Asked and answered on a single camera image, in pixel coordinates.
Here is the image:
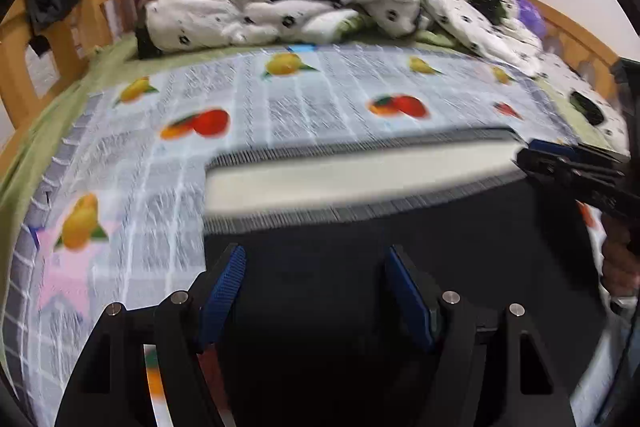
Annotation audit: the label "black pants with white stripe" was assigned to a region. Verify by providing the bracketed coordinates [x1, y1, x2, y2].
[202, 128, 606, 426]

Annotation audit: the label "blue denim sleeve forearm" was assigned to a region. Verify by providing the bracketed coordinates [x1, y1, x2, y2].
[592, 315, 639, 426]

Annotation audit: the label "person's right hand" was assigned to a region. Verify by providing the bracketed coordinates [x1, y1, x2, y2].
[601, 213, 640, 297]

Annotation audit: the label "fruit-print bed mat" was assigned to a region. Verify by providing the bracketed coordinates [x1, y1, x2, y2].
[0, 43, 632, 427]

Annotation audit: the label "green bed sheet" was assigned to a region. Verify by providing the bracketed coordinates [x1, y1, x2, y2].
[0, 28, 476, 373]

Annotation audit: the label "white black-flower quilt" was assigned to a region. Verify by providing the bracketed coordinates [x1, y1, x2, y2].
[134, 0, 629, 153]

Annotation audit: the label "wooden bed frame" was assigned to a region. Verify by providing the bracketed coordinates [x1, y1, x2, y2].
[1, 0, 618, 174]

